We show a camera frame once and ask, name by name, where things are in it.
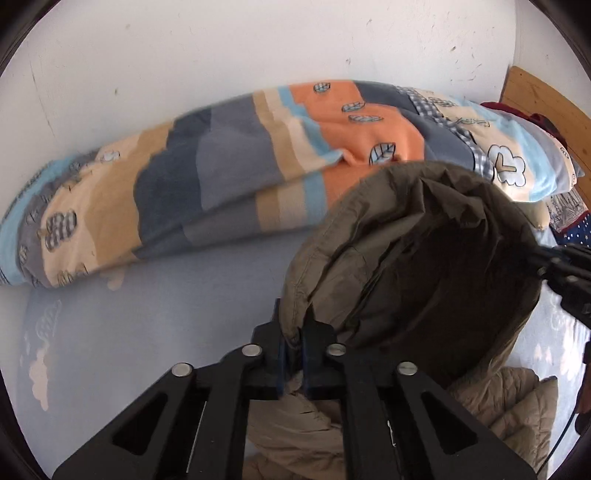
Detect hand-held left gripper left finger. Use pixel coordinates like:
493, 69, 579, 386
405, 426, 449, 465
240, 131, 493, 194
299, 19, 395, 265
53, 299, 283, 480

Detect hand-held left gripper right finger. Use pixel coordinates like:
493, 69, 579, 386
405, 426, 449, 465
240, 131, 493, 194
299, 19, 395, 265
302, 308, 539, 480

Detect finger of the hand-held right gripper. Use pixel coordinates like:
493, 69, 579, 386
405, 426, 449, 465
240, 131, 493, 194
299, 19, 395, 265
529, 244, 591, 268
538, 267, 591, 296

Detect brown quilted hooded jacket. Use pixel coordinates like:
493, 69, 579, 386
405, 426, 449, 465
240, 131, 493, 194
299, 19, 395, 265
240, 161, 559, 480

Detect grey printed pillow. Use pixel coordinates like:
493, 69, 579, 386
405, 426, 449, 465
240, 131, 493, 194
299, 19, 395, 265
547, 189, 589, 234

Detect beige pillow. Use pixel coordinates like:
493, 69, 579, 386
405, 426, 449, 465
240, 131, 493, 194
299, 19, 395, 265
526, 203, 552, 232

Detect light blue cloud bedsheet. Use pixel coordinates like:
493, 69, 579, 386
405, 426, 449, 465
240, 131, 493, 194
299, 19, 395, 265
14, 198, 591, 480

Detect dark red cloth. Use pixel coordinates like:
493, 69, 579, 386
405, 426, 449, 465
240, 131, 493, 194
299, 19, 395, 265
480, 102, 571, 153

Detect wooden headboard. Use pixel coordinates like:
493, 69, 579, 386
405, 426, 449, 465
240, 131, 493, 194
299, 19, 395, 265
501, 65, 591, 185

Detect rolled patchwork quilt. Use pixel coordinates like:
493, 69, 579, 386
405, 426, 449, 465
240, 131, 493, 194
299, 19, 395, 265
0, 79, 586, 289

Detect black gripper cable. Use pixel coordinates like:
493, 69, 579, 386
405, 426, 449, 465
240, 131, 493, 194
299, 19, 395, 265
545, 397, 583, 469

